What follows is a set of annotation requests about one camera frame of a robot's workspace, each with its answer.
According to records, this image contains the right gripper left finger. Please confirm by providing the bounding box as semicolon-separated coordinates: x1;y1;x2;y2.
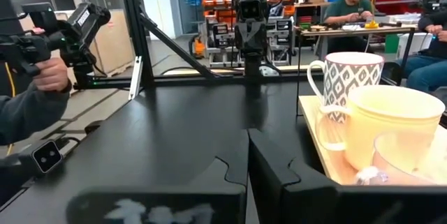
167;130;250;193

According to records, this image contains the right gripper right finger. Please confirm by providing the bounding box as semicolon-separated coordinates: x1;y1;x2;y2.
247;128;338;224

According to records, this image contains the grey patterned white mug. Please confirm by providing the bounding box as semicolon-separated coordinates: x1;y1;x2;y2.
307;51;386;124

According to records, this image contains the large peach mug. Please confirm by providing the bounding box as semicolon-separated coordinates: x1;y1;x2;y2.
315;84;446;172

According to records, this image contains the person's forearm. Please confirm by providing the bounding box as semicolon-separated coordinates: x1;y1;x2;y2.
0;83;72;145

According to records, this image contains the storage rack with orange bins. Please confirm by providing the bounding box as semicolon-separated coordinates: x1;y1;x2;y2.
197;0;296;68

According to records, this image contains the wooden cutting board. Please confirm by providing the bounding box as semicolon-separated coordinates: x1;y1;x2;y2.
298;94;447;186

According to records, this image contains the person at work table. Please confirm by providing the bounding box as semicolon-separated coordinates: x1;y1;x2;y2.
322;0;377;54

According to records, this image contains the wooden work table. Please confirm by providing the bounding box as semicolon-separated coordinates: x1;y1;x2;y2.
295;24;417;61

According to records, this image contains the green bin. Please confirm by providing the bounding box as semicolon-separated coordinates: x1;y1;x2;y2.
384;33;400;54

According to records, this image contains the plywood crate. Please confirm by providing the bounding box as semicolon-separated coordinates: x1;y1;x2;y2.
91;8;135;76

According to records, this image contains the seated person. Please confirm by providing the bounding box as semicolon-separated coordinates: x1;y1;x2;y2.
397;9;447;93

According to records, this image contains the person's hand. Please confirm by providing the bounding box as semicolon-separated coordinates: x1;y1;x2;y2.
32;57;72;93

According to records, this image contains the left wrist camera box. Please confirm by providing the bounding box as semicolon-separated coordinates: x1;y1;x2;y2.
240;0;263;21

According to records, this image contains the black metal shelf frame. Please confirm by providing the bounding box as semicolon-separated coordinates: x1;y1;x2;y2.
295;30;302;117

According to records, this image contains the black table frame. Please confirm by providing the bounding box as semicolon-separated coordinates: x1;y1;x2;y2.
71;0;326;91

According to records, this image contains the white metal bracket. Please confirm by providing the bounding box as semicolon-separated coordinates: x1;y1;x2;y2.
127;55;144;100

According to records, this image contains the table-level camera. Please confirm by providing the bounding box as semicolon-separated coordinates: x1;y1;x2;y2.
30;139;64;174

